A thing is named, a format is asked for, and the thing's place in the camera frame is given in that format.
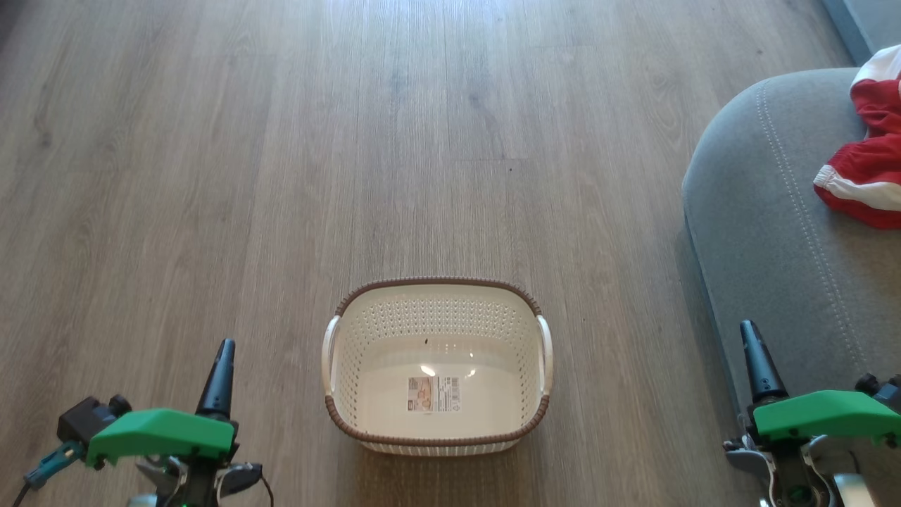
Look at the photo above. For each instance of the red garment with white stripe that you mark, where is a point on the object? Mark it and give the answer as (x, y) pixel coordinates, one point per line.
(869, 183)

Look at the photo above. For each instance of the cream laundry basket brown rim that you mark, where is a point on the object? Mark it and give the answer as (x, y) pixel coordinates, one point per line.
(436, 324)

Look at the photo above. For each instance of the grey fabric sofa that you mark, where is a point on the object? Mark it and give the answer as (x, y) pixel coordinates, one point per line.
(774, 232)

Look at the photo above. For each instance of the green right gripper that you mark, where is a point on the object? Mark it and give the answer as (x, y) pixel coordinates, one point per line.
(823, 415)

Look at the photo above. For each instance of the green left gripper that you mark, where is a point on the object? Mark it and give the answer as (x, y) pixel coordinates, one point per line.
(158, 433)

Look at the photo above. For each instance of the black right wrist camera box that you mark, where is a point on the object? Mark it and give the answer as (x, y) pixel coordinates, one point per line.
(883, 391)

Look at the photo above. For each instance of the paper label sticker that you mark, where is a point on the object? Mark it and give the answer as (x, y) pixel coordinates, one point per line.
(433, 394)

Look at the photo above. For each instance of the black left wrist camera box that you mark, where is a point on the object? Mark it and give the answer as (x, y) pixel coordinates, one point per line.
(88, 419)

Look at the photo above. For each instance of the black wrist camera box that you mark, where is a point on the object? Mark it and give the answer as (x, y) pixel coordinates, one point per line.
(883, 391)
(88, 419)

